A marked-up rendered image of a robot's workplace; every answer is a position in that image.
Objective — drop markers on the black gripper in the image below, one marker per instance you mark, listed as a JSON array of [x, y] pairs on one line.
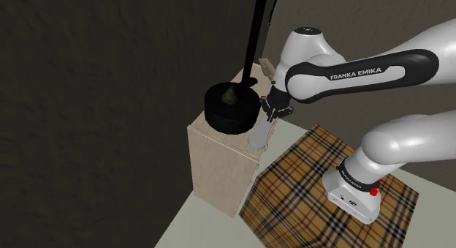
[[279, 99]]

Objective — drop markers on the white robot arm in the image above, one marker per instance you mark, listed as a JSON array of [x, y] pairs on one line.
[[388, 140]]

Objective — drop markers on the grey oblong flat object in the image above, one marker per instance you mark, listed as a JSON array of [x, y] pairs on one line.
[[259, 135]]

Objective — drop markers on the black lamp with round base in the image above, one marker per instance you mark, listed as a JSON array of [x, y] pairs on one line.
[[231, 113]]

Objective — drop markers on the plaid robot stand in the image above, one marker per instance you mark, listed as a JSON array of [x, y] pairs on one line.
[[292, 190]]

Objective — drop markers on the beige wooden chest of drawers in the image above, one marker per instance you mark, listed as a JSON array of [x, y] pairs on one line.
[[217, 165]]

